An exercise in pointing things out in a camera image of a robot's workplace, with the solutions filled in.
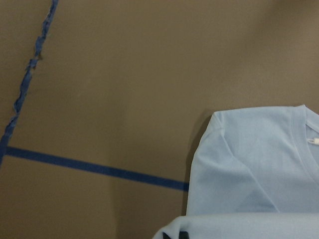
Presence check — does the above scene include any light blue t-shirt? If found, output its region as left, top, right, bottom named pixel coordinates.
left=155, top=105, right=319, bottom=239

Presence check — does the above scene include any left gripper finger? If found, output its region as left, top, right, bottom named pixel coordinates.
left=162, top=232, right=171, bottom=239

